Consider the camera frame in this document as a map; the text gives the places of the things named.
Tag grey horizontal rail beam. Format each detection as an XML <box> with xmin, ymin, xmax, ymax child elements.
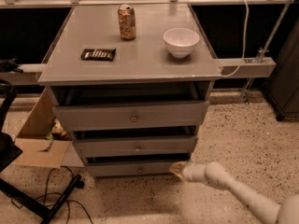
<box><xmin>0</xmin><ymin>57</ymin><xmax>276</xmax><ymax>85</ymax></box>

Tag white hanging cable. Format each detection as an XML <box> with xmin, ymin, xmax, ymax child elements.
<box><xmin>220</xmin><ymin>0</ymin><xmax>249</xmax><ymax>78</ymax></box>

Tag black chair base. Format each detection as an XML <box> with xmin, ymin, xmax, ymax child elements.
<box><xmin>0</xmin><ymin>79</ymin><xmax>84</xmax><ymax>224</ymax></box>

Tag grey drawer cabinet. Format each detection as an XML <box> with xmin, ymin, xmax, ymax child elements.
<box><xmin>36</xmin><ymin>2</ymin><xmax>222</xmax><ymax>179</ymax></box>

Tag metal diagonal rod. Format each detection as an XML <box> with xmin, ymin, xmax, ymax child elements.
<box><xmin>235</xmin><ymin>0</ymin><xmax>293</xmax><ymax>104</ymax></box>

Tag gold soda can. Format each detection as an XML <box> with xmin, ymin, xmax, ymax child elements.
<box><xmin>118</xmin><ymin>4</ymin><xmax>135</xmax><ymax>40</ymax></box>

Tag grey middle drawer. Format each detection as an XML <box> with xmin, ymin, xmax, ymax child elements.
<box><xmin>73</xmin><ymin>126</ymin><xmax>197</xmax><ymax>158</ymax></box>

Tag grey top drawer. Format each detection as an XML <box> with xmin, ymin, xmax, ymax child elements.
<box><xmin>50</xmin><ymin>94</ymin><xmax>209</xmax><ymax>132</ymax></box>

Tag white bowl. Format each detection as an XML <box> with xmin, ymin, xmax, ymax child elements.
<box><xmin>164</xmin><ymin>28</ymin><xmax>200</xmax><ymax>58</ymax></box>

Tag dark cabinet at right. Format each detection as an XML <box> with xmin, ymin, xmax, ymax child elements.
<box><xmin>263</xmin><ymin>19</ymin><xmax>299</xmax><ymax>121</ymax></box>

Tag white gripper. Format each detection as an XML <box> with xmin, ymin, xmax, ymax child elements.
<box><xmin>169</xmin><ymin>161</ymin><xmax>206</xmax><ymax>183</ymax></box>

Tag black floor cable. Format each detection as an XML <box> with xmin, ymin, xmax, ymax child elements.
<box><xmin>8</xmin><ymin>166</ymin><xmax>94</xmax><ymax>224</ymax></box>

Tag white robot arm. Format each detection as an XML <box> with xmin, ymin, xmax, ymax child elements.
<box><xmin>169</xmin><ymin>161</ymin><xmax>299</xmax><ymax>224</ymax></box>

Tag dark chocolate bar wrapper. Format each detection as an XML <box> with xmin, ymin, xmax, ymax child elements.
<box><xmin>80</xmin><ymin>49</ymin><xmax>116</xmax><ymax>62</ymax></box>

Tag grey drawer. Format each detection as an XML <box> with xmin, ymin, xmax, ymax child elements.
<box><xmin>73</xmin><ymin>126</ymin><xmax>197</xmax><ymax>158</ymax></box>
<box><xmin>85</xmin><ymin>153</ymin><xmax>190</xmax><ymax>177</ymax></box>
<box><xmin>50</xmin><ymin>94</ymin><xmax>209</xmax><ymax>132</ymax></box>

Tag grey bottom drawer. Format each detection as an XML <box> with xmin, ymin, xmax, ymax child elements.
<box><xmin>85</xmin><ymin>153</ymin><xmax>190</xmax><ymax>177</ymax></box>

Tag items inside cardboard box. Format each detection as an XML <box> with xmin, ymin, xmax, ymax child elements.
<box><xmin>46</xmin><ymin>119</ymin><xmax>71</xmax><ymax>141</ymax></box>

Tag open cardboard box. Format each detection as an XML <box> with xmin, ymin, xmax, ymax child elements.
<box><xmin>14</xmin><ymin>91</ymin><xmax>83</xmax><ymax>168</ymax></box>

